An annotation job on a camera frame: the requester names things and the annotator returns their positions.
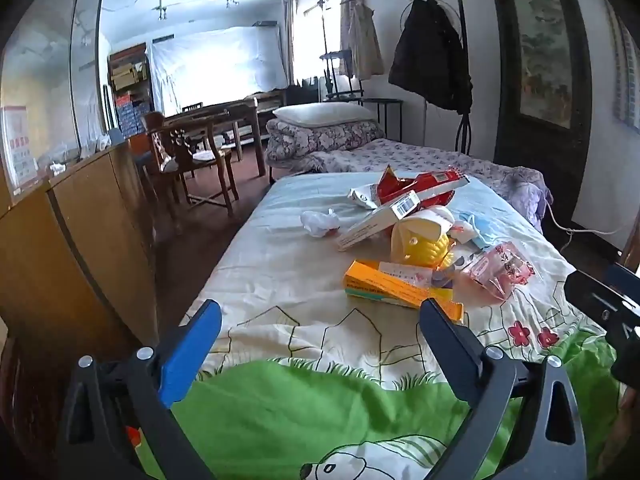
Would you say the small white tissue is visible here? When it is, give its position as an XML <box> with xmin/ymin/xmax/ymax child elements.
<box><xmin>300</xmin><ymin>208</ymin><xmax>341</xmax><ymax>238</ymax></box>

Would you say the blue face mask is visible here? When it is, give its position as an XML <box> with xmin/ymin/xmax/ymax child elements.
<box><xmin>457</xmin><ymin>210</ymin><xmax>496</xmax><ymax>251</ymax></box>

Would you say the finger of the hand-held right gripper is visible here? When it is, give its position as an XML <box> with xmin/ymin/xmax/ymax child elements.
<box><xmin>564</xmin><ymin>269</ymin><xmax>640</xmax><ymax>332</ymax></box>
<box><xmin>602</xmin><ymin>262</ymin><xmax>640</xmax><ymax>305</ymax></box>

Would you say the red white notice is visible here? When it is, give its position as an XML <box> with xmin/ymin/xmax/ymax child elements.
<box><xmin>2</xmin><ymin>105</ymin><xmax>41</xmax><ymax>193</ymax></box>

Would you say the orange box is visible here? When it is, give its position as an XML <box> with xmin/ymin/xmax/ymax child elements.
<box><xmin>343</xmin><ymin>259</ymin><xmax>465</xmax><ymax>322</ymax></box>

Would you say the wooden table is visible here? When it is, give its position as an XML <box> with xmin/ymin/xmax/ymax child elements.
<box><xmin>165</xmin><ymin>99</ymin><xmax>268</xmax><ymax>177</ymax></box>

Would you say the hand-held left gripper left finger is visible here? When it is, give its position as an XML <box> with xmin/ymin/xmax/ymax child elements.
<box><xmin>56</xmin><ymin>299</ymin><xmax>223</xmax><ymax>480</ymax></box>

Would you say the purple floral bed sheet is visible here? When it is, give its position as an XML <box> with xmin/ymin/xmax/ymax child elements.
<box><xmin>270</xmin><ymin>137</ymin><xmax>551</xmax><ymax>231</ymax></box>

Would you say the black metal stand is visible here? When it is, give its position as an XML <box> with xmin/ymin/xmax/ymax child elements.
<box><xmin>317</xmin><ymin>0</ymin><xmax>363</xmax><ymax>101</ymax></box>

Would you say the red snack bag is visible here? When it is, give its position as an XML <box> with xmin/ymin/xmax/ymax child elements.
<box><xmin>376</xmin><ymin>165</ymin><xmax>471</xmax><ymax>211</ymax></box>

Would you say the white plastic sheet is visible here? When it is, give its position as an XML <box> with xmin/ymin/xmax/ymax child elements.
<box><xmin>147</xmin><ymin>25</ymin><xmax>291</xmax><ymax>116</ymax></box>

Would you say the wooden cabinet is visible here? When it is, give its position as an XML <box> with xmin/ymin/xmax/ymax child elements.
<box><xmin>0</xmin><ymin>137</ymin><xmax>161</xmax><ymax>361</ymax></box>

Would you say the clear pink printed bag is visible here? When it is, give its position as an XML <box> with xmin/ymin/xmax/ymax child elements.
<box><xmin>460</xmin><ymin>241</ymin><xmax>543</xmax><ymax>303</ymax></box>

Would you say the cartoon printed blanket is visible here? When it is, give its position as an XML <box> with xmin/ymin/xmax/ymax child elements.
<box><xmin>135</xmin><ymin>172</ymin><xmax>626</xmax><ymax>480</ymax></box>

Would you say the shelf with boxes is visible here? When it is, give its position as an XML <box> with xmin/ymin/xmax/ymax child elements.
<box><xmin>107</xmin><ymin>42</ymin><xmax>153</xmax><ymax>136</ymax></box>

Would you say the white wall hanging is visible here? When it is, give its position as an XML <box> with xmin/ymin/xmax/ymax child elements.
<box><xmin>607</xmin><ymin>5</ymin><xmax>640</xmax><ymax>136</ymax></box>

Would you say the dark framed landscape painting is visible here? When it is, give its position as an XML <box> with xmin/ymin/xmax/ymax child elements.
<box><xmin>487</xmin><ymin>0</ymin><xmax>596</xmax><ymax>226</ymax></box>

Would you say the white pink packet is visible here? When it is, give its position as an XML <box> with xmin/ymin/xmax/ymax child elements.
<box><xmin>377</xmin><ymin>261</ymin><xmax>436</xmax><ymax>291</ymax></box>

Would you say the white cable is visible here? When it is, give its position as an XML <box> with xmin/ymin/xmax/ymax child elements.
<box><xmin>542</xmin><ymin>200</ymin><xmax>626</xmax><ymax>256</ymax></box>

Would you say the yellow ridged container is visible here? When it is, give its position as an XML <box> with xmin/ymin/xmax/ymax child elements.
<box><xmin>390</xmin><ymin>207</ymin><xmax>455</xmax><ymax>267</ymax></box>

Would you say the beige curtain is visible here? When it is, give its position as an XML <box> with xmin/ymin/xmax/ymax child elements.
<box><xmin>337</xmin><ymin>0</ymin><xmax>386</xmax><ymax>81</ymax></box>

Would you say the white pillow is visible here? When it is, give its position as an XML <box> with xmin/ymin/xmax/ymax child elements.
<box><xmin>272</xmin><ymin>102</ymin><xmax>376</xmax><ymax>126</ymax></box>

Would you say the purple cloth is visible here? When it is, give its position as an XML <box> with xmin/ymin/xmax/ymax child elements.
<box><xmin>500</xmin><ymin>167</ymin><xmax>553</xmax><ymax>233</ymax></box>

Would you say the large white tissue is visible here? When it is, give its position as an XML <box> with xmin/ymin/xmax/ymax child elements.
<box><xmin>447</xmin><ymin>220</ymin><xmax>478</xmax><ymax>246</ymax></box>

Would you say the black coat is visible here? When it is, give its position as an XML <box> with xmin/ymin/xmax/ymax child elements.
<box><xmin>388</xmin><ymin>0</ymin><xmax>473</xmax><ymax>113</ymax></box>

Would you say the white box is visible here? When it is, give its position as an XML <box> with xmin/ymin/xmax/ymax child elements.
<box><xmin>335</xmin><ymin>191</ymin><xmax>451</xmax><ymax>252</ymax></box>

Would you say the white green snack bag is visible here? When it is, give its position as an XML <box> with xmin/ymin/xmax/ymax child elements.
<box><xmin>348</xmin><ymin>184</ymin><xmax>386</xmax><ymax>211</ymax></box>

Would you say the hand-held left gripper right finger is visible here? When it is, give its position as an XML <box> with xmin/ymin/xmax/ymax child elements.
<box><xmin>419</xmin><ymin>298</ymin><xmax>587</xmax><ymax>480</ymax></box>

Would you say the carved wooden chair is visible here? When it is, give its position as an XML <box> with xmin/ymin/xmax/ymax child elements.
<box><xmin>129</xmin><ymin>110</ymin><xmax>238</xmax><ymax>218</ymax></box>

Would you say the folded floral quilt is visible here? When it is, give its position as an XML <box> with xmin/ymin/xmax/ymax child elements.
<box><xmin>265</xmin><ymin>119</ymin><xmax>386</xmax><ymax>166</ymax></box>

